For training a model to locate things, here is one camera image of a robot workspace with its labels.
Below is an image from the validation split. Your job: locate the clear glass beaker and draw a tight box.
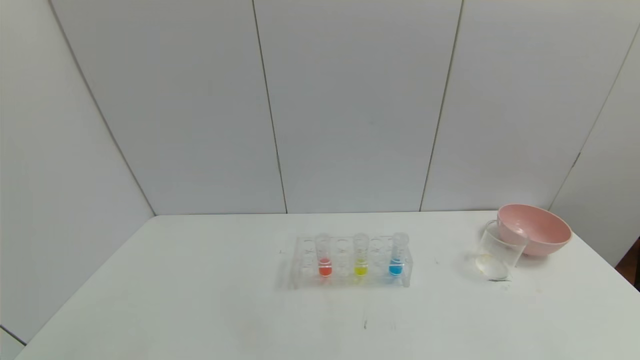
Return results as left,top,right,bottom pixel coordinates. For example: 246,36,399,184
474,220,529,282

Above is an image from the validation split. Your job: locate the clear plastic test tube rack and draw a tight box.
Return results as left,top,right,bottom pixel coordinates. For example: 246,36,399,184
291,235,414,290

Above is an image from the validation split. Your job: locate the test tube with red pigment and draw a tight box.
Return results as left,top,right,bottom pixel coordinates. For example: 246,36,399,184
316,233,333,277

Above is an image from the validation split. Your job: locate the test tube with yellow pigment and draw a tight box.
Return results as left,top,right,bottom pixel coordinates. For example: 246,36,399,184
353,233,370,277

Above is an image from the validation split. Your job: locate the test tube with blue pigment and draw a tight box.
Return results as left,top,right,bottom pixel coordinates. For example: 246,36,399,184
389,232,410,277

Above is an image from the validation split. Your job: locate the pink plastic bowl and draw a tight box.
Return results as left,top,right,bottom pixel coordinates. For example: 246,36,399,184
497,203,573,257

